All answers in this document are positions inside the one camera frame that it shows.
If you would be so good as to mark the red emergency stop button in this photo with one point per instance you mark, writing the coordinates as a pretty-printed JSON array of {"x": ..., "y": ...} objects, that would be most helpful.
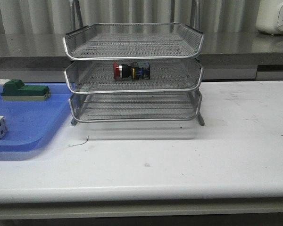
[{"x": 133, "y": 71}]

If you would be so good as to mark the silver mesh tray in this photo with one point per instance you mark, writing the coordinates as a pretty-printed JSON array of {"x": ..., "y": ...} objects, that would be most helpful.
[
  {"x": 94, "y": 77},
  {"x": 148, "y": 106},
  {"x": 133, "y": 41}
]

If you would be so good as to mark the grey back counter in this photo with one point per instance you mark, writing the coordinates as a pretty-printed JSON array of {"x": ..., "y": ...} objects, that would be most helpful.
[{"x": 225, "y": 56}]

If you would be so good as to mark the blue plastic tray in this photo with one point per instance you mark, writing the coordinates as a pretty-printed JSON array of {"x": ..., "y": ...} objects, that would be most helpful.
[{"x": 31, "y": 123}]

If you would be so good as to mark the white appliance on counter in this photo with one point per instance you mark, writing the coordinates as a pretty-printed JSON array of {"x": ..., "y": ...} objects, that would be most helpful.
[{"x": 270, "y": 17}]

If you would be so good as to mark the silver metal rack frame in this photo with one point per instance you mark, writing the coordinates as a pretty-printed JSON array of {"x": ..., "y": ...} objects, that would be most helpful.
[{"x": 76, "y": 19}]

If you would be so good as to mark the green electrical switch block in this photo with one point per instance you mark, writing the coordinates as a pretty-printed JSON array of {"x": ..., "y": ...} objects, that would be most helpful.
[{"x": 16, "y": 90}]

